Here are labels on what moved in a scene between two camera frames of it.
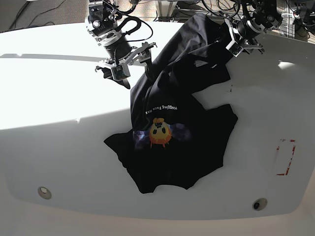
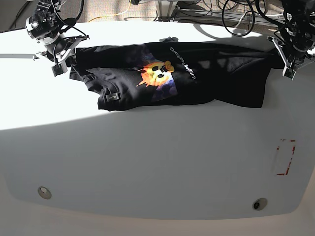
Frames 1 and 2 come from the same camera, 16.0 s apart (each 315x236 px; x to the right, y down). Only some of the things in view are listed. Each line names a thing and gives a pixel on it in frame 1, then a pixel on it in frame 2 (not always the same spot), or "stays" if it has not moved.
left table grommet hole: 45,192 stays
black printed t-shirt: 175,139 -> 168,71
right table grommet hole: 260,204 stays
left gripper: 119,51 -> 61,48
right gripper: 244,33 -> 290,54
